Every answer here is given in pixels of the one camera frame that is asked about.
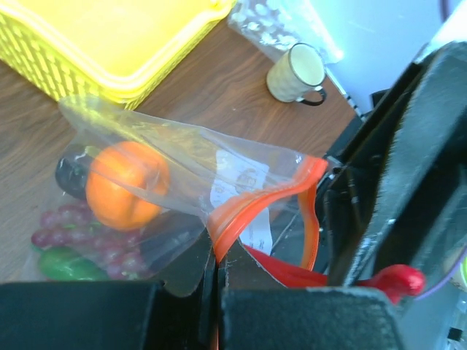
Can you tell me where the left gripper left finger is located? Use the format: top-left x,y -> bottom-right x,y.
1,232 -> 216,349

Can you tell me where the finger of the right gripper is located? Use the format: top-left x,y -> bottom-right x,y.
320,63 -> 426,277
328,42 -> 466,286

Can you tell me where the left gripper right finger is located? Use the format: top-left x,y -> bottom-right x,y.
218,243 -> 411,349

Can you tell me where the green chili pepper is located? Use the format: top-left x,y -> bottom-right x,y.
37,246 -> 109,281

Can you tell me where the red grape bunch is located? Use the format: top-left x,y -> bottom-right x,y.
31,201 -> 150,280

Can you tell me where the clear zip top bag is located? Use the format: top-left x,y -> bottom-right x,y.
22,96 -> 328,281

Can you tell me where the orange fruit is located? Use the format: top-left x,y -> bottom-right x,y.
85,141 -> 170,230

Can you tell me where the dark eggplant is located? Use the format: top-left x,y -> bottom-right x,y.
55,144 -> 99,201

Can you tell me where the polka dot plastic bag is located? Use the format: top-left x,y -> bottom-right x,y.
228,0 -> 344,64

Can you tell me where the cream ceramic mug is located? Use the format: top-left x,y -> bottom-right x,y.
266,42 -> 327,106

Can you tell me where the yellow plastic basket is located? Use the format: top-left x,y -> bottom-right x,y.
1,1 -> 234,109

